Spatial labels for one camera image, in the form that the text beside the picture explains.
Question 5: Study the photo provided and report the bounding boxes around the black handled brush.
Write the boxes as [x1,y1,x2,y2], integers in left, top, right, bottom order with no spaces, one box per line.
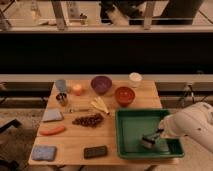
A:
[141,129,163,149]

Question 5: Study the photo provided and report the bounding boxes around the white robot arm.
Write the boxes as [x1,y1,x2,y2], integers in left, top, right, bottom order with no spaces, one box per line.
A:
[159,102,213,153]

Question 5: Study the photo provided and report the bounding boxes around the green plastic tray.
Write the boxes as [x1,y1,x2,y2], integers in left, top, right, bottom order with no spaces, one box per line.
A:
[115,108,184,160]

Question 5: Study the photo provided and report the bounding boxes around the purple bowl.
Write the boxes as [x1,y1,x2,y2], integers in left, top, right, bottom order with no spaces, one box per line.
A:
[91,76,112,95]

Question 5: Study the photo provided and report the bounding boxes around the yellow banana bunch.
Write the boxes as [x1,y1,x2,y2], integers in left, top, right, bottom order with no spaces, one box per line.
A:
[91,97,109,114]

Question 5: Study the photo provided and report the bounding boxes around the red bowl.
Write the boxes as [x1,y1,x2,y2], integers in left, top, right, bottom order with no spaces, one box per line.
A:
[115,87,135,107]

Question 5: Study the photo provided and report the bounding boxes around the white paper cup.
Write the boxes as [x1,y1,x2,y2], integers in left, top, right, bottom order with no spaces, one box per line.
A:
[129,72,142,88]

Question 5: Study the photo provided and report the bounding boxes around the orange apple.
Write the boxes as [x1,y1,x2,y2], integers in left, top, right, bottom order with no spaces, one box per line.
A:
[72,84,83,96]

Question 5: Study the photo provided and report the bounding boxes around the dark grape bunch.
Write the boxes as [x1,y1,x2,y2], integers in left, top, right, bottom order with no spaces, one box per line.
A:
[72,113,104,127]

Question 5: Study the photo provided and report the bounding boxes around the metal spoon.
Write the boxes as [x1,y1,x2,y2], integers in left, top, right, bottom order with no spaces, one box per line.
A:
[68,108,90,113]

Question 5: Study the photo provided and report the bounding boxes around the blue plastic cup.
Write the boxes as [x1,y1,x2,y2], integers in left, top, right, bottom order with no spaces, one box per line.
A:
[55,79,67,93]

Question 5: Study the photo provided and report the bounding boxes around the small metal cup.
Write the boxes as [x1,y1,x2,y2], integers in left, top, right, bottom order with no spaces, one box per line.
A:
[56,93,68,106]

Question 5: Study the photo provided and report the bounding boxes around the wooden table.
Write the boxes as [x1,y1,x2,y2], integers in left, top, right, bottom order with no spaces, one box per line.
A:
[28,79,180,166]

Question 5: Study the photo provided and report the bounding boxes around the orange carrot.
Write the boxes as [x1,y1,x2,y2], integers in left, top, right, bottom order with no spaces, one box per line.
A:
[39,126,66,136]

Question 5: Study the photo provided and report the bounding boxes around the grey blue cloth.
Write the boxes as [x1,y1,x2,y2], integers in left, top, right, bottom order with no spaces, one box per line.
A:
[42,109,63,122]

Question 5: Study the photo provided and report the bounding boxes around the black rectangular sponge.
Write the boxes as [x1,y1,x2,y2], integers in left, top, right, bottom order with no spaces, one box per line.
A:
[84,146,108,159]

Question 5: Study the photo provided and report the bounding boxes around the person in background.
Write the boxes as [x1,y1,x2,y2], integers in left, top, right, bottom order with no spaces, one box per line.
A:
[99,0,146,25]

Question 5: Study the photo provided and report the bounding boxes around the blue sponge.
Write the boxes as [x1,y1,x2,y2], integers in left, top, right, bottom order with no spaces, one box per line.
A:
[31,145,57,161]

